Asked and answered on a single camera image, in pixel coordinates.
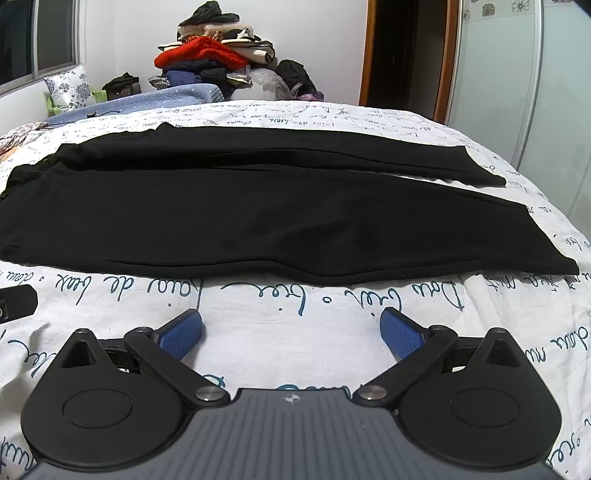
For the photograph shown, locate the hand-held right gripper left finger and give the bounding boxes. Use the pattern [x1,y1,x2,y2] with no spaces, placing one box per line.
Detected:
[55,308,230,405]

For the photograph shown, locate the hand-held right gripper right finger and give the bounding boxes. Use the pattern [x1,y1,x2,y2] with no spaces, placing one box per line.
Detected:
[352,307,529,407]

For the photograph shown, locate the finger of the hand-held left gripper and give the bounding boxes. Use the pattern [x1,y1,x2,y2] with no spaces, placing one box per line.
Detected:
[0,284,38,322]

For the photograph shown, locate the black pants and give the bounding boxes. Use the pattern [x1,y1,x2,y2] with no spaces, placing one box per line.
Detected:
[0,122,581,287]

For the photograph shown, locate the bed with script-print white sheet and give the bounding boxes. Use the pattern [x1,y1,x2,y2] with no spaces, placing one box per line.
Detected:
[0,98,591,480]

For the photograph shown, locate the colourful patterned blanket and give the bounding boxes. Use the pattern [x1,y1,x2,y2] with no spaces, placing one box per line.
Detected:
[0,121,49,163]

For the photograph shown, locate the floral white pillow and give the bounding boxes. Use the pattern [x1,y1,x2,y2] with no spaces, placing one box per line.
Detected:
[43,65,94,112]

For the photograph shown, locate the green plastic crate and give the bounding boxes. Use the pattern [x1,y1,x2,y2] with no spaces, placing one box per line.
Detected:
[43,87,108,117]

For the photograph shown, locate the light blue quilted blanket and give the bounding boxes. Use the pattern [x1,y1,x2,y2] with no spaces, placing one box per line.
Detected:
[45,84,225,128]

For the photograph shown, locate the black bag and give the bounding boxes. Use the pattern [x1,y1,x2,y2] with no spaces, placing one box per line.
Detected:
[102,72,140,99]

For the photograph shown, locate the clear plastic bag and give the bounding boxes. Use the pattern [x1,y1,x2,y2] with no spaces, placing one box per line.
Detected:
[230,68,293,101]

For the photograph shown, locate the white wardrobe door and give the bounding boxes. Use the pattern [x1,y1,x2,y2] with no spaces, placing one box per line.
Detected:
[444,0,591,227]

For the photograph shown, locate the pile of folded clothes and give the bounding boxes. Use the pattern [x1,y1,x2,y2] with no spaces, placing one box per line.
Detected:
[148,0,324,102]

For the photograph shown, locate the red knit garment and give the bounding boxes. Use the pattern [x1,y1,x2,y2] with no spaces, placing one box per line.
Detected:
[154,37,250,71]

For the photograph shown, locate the window with metal frame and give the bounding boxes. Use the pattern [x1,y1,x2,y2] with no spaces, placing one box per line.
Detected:
[0,0,87,93]

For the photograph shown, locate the wooden door frame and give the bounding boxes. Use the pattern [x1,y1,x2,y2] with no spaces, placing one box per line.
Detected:
[359,0,463,126]

